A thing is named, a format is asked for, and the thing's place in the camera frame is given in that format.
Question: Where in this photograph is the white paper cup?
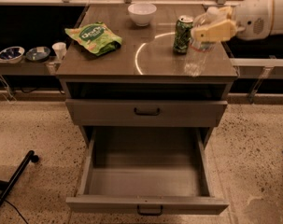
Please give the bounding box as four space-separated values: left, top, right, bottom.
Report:
52 42 66 61

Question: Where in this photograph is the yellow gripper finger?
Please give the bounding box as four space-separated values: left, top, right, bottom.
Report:
209 7 233 20
191 20 237 42

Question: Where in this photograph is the green soda can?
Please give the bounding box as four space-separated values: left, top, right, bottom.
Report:
173 15 193 54

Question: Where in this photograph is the clear plastic water bottle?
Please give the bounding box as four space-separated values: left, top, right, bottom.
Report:
184 7 219 77

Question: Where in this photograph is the black stand leg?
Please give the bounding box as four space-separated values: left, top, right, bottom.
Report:
0 150 39 207

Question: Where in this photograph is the grey upper drawer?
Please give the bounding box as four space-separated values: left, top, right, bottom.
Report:
65 99 227 127

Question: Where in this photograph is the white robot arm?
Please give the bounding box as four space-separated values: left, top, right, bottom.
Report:
191 0 283 42

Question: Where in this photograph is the dark blue bowl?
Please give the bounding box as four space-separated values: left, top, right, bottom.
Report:
25 47 50 63

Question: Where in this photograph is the grey side shelf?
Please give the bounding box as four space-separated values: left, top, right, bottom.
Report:
0 56 61 76

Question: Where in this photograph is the green snack bag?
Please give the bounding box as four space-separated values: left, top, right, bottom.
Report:
64 22 122 56

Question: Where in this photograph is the white bowl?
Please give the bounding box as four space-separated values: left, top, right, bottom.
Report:
128 3 157 26

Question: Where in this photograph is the grey drawer cabinet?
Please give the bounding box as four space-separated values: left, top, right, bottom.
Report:
58 4 236 142

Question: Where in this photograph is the grey open middle drawer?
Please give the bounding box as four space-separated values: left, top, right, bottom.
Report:
66 127 228 216

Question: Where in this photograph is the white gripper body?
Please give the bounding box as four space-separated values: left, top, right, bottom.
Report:
232 0 273 40

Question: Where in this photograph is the blue patterned bowl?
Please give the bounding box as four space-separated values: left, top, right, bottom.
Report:
0 47 24 63

